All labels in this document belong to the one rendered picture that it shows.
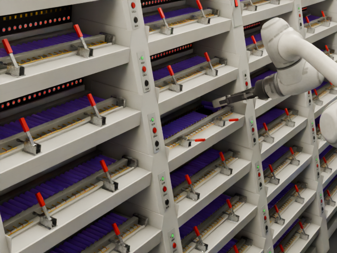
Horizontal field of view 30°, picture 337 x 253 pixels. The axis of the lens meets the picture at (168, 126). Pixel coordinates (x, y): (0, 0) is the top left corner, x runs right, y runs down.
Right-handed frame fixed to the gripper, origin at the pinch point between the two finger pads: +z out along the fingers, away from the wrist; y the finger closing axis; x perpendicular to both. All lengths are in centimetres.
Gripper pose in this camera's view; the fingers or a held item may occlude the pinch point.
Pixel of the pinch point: (221, 101)
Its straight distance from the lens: 244.4
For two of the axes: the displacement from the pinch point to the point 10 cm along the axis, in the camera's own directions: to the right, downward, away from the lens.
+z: -8.0, 2.3, 5.6
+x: 3.3, 9.4, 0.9
